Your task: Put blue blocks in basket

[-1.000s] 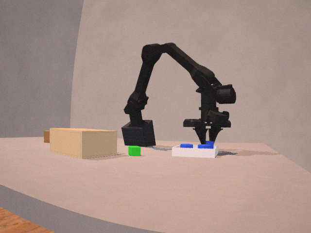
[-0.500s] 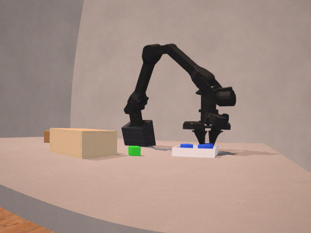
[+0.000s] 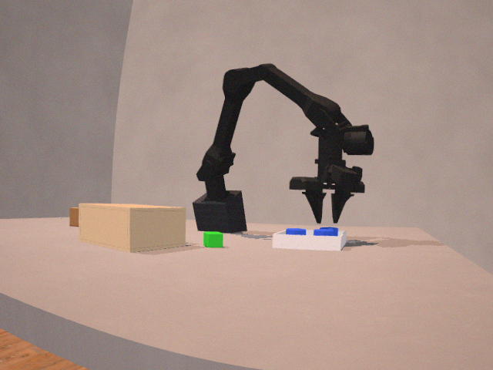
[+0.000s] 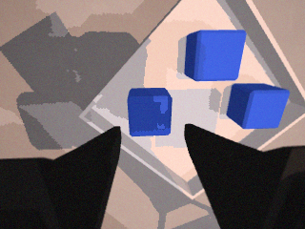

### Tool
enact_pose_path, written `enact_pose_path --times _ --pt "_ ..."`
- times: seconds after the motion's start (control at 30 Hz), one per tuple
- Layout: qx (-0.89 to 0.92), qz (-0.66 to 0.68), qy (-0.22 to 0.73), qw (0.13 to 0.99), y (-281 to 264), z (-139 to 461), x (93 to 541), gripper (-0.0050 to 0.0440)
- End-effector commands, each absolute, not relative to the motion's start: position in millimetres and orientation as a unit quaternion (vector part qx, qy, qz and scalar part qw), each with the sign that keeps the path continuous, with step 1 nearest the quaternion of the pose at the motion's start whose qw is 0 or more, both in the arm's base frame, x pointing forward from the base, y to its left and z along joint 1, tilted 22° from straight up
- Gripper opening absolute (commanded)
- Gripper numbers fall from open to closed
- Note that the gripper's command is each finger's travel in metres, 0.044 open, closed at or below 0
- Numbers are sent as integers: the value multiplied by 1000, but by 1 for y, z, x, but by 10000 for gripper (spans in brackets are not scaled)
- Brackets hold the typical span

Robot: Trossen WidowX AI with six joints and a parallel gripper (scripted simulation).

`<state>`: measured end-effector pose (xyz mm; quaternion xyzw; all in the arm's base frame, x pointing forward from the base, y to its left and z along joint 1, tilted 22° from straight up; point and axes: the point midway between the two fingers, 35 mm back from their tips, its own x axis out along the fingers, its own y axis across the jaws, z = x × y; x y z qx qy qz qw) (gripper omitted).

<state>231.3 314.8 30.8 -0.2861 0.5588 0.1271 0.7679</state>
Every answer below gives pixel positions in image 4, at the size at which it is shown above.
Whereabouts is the blue block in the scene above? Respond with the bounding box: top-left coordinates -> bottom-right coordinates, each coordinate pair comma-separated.
184,30 -> 247,82
127,88 -> 173,136
226,83 -> 290,129

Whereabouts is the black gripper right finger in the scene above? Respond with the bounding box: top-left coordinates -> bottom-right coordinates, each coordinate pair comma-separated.
184,124 -> 305,229

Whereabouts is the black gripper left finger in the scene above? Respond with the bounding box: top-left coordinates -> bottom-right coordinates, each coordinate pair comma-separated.
0,126 -> 121,229

